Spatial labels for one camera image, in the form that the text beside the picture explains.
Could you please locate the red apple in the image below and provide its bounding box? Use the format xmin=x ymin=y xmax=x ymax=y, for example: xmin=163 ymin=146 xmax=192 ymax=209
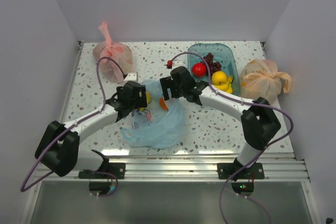
xmin=191 ymin=62 xmax=207 ymax=78

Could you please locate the orange fruit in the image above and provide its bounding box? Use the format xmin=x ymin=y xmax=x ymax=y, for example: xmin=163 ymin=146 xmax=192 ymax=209
xmin=159 ymin=98 xmax=169 ymax=111

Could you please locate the dark red grape bunch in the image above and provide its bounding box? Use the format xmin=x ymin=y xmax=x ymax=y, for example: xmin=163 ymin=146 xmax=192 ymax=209
xmin=203 ymin=52 xmax=222 ymax=73

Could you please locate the light blue printed plastic bag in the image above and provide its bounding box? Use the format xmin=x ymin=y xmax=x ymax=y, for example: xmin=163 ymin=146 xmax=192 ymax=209
xmin=121 ymin=79 xmax=186 ymax=149

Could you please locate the yellow apple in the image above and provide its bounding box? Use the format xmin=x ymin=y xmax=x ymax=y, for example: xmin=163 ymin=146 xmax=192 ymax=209
xmin=211 ymin=71 xmax=227 ymax=86

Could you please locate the yellow banana bunch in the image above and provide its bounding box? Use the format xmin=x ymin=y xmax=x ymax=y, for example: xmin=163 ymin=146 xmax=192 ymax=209
xmin=215 ymin=76 xmax=233 ymax=94

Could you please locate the yellow lemon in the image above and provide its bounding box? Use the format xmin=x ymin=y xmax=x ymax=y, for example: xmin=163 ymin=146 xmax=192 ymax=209
xmin=139 ymin=91 xmax=152 ymax=111

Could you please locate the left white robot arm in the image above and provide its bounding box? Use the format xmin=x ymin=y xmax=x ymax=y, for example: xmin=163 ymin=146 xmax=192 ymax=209
xmin=35 ymin=81 xmax=147 ymax=178

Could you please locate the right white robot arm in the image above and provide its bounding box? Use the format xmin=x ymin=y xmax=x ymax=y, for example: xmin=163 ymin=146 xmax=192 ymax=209
xmin=160 ymin=66 xmax=281 ymax=178

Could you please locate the pink knotted plastic bag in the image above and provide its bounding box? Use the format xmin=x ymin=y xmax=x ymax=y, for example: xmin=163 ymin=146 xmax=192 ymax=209
xmin=92 ymin=22 xmax=133 ymax=83

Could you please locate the orange knotted plastic bag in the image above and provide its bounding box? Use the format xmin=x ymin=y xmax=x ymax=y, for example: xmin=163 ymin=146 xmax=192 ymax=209
xmin=239 ymin=59 xmax=292 ymax=104

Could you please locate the teal transparent plastic tray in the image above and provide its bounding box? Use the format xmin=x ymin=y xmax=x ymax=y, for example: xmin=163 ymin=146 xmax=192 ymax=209
xmin=188 ymin=43 xmax=240 ymax=95

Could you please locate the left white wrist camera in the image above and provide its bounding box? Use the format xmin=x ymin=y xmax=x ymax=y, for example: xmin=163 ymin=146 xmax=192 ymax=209
xmin=123 ymin=72 xmax=138 ymax=82

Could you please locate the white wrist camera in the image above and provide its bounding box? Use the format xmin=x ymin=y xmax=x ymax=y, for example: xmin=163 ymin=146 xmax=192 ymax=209
xmin=166 ymin=60 xmax=184 ymax=70
xmin=123 ymin=72 xmax=138 ymax=82

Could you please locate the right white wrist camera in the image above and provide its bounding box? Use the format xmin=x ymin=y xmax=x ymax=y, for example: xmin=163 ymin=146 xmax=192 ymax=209
xmin=166 ymin=60 xmax=184 ymax=70

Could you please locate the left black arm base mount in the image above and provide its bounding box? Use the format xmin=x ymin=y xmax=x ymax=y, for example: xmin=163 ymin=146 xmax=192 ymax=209
xmin=75 ymin=150 xmax=126 ymax=197

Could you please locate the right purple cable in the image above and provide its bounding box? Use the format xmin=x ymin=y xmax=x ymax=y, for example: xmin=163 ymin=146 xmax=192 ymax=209
xmin=172 ymin=51 xmax=294 ymax=224

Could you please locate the purple cable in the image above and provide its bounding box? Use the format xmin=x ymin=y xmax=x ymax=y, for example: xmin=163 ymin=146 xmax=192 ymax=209
xmin=172 ymin=51 xmax=294 ymax=224
xmin=20 ymin=56 xmax=127 ymax=196

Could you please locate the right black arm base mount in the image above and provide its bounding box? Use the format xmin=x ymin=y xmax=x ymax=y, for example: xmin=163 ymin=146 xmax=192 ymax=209
xmin=217 ymin=163 xmax=265 ymax=196

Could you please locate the aluminium table front rail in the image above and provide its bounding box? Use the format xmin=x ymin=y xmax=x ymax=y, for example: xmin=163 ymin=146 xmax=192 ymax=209
xmin=34 ymin=153 xmax=310 ymax=183

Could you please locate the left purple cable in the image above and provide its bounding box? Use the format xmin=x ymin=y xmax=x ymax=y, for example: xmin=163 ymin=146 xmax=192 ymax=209
xmin=20 ymin=56 xmax=127 ymax=196

